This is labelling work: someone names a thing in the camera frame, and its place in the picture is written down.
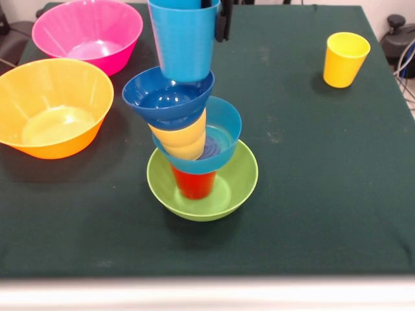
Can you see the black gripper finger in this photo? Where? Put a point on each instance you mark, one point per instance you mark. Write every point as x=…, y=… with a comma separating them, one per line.
x=223, y=22
x=207, y=3

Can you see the light blue plastic cup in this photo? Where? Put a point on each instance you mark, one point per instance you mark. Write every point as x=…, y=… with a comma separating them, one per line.
x=184, y=42

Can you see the light blue plastic bowl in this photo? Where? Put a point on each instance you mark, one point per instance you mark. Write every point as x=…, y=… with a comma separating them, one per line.
x=228, y=120

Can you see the dark blue plastic bowl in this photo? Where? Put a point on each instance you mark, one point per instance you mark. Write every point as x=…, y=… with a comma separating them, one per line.
x=155, y=100

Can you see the amber yellow plastic cup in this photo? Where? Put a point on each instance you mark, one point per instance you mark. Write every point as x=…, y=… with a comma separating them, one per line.
x=188, y=152

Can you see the red plastic cup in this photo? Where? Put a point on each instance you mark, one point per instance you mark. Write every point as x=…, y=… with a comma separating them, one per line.
x=194, y=184

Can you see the green plastic bowl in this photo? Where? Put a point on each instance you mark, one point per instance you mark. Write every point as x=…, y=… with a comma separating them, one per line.
x=240, y=188

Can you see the large pink plastic bowl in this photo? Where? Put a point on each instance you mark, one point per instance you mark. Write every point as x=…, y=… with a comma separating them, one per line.
x=65, y=29

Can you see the large yellow-orange plastic bowl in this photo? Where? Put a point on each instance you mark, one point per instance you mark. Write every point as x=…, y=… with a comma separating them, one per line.
x=48, y=97

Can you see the dark green table cloth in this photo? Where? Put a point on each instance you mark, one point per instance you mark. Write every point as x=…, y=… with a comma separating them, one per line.
x=308, y=210

